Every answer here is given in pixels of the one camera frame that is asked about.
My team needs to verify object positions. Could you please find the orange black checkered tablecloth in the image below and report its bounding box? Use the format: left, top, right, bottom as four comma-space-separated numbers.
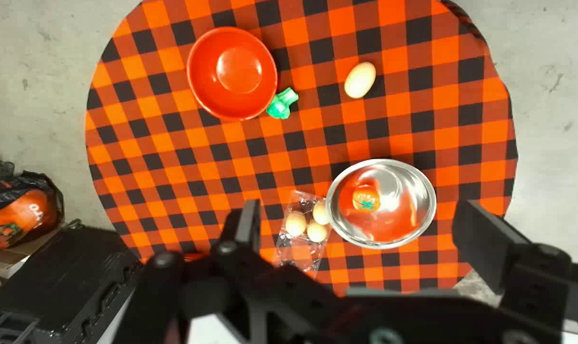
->
84, 0, 518, 298

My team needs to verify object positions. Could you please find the black suitcase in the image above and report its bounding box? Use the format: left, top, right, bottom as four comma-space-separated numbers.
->
0, 218, 145, 344

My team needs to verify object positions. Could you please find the green plastic broccoli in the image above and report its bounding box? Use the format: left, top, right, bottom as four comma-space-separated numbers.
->
264, 86, 300, 123

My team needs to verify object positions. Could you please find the small beige egg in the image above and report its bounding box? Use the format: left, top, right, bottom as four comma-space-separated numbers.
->
310, 199, 333, 228
304, 222, 329, 245
283, 210, 308, 239

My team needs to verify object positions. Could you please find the red plastic tomato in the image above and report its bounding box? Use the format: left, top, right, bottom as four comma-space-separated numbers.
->
350, 182, 382, 214

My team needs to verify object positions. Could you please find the shiny metal bowl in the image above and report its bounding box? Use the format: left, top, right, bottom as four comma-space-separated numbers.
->
325, 157, 438, 251

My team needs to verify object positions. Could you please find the orange black bag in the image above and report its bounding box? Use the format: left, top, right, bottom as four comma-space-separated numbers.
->
0, 170, 65, 253

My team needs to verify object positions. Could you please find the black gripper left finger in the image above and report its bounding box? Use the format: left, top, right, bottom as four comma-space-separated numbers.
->
218, 197, 264, 256

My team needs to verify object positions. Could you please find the empty red bowl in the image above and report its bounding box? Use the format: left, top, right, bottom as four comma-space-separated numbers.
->
185, 25, 279, 123

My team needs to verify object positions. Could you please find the beige plastic potato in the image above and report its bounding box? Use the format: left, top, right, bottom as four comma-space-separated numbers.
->
342, 60, 379, 102

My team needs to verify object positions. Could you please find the clear plastic egg container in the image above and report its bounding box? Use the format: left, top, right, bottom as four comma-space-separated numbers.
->
273, 188, 333, 274

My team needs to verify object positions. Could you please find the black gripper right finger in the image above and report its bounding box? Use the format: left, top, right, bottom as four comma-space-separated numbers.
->
451, 199, 534, 296

